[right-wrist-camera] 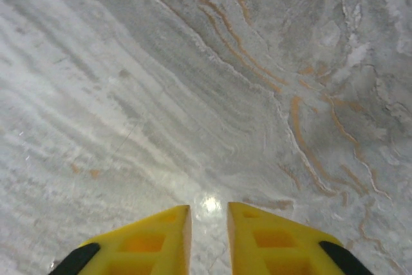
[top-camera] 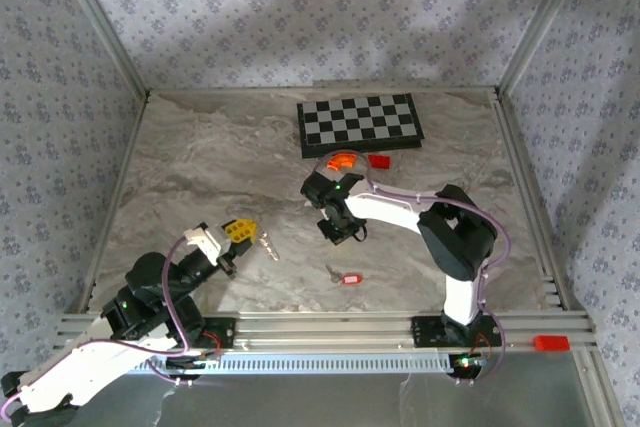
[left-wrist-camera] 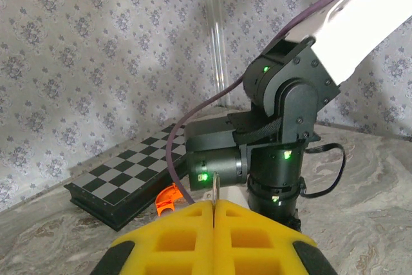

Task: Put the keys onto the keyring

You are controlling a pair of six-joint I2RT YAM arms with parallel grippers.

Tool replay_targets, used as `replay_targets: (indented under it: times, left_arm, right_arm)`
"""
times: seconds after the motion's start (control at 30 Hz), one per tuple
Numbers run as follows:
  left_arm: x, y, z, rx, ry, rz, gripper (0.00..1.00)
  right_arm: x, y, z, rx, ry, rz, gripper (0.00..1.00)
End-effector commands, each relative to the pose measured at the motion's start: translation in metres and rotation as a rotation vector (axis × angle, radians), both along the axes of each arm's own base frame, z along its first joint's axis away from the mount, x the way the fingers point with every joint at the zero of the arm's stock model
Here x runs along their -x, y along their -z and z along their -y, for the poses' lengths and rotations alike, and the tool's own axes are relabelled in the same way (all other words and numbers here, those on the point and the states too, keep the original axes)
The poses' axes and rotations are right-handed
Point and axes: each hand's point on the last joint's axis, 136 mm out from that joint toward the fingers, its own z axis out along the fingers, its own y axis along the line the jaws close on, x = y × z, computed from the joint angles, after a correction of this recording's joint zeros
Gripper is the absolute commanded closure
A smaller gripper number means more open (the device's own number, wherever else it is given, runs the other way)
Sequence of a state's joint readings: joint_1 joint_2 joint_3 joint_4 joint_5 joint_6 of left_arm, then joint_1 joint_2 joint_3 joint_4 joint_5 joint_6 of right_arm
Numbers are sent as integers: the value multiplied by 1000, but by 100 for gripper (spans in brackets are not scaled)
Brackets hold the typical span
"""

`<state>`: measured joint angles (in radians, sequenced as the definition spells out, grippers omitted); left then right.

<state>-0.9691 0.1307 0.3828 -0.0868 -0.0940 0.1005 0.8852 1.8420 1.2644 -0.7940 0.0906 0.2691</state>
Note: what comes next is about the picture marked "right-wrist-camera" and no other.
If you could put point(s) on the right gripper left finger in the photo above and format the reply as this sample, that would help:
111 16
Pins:
145 242

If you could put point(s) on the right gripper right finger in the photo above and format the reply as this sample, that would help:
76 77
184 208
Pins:
273 242

